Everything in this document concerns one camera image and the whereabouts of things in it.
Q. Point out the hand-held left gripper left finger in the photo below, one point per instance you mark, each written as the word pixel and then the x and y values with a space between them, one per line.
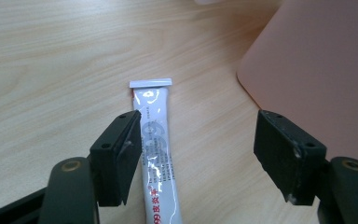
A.
pixel 115 161

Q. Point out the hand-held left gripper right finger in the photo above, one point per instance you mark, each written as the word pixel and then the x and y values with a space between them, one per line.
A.
pixel 287 155

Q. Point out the pink mat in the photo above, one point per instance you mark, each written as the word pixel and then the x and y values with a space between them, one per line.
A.
pixel 317 77

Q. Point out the white ointment tube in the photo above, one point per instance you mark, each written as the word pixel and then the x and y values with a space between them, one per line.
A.
pixel 159 155

